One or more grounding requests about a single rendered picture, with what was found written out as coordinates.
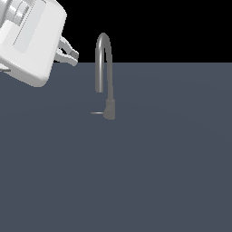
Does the grey gooseneck faucet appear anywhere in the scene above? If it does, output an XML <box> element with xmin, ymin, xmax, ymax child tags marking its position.
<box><xmin>94</xmin><ymin>32</ymin><xmax>117</xmax><ymax>121</ymax></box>

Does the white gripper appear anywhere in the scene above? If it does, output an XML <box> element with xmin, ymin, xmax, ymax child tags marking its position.
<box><xmin>0</xmin><ymin>0</ymin><xmax>80</xmax><ymax>88</ymax></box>

